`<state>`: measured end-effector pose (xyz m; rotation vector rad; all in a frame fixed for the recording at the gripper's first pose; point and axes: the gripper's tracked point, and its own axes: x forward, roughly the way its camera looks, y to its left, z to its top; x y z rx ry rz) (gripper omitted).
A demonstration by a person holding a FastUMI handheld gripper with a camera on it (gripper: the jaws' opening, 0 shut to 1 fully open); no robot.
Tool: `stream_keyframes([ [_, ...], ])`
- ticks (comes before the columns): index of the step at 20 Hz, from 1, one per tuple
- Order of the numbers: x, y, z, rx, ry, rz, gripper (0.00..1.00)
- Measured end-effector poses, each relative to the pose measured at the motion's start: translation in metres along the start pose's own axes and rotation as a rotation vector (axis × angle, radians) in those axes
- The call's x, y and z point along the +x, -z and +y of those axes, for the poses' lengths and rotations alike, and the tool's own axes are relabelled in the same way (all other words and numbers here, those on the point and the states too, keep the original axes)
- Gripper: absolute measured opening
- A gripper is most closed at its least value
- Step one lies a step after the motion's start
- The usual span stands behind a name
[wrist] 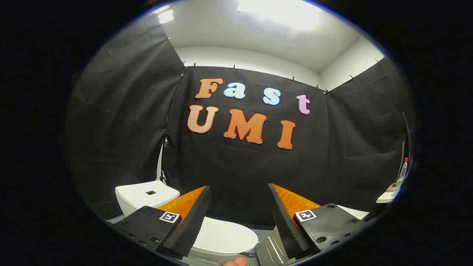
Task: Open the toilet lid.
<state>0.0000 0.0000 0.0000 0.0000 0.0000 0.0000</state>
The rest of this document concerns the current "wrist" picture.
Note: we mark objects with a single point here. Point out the large ceiling light panel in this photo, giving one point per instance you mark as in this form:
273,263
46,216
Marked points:
281,11

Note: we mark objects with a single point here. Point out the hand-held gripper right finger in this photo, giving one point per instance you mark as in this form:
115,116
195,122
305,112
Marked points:
286,225

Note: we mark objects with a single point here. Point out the black backdrop stand pole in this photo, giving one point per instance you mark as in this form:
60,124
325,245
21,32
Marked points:
164,159

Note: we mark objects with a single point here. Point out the small ceiling light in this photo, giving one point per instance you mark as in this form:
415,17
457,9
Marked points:
166,16

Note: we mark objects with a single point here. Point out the white toilet lid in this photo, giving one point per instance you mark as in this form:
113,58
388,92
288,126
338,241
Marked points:
225,234

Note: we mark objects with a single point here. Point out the small white shelf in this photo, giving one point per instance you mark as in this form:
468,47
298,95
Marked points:
386,197

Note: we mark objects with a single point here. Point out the white toilet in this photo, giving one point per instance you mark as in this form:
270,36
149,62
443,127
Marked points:
142,195

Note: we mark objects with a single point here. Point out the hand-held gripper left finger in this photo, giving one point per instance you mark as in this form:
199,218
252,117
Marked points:
192,221

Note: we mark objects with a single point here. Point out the clear plastic bottle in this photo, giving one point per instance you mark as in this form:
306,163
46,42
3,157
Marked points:
402,175

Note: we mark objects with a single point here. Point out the black backdrop cloth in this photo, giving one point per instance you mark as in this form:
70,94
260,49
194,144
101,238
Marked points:
240,170

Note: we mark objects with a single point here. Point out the thin black rod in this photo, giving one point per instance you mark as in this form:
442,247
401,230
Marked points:
407,136

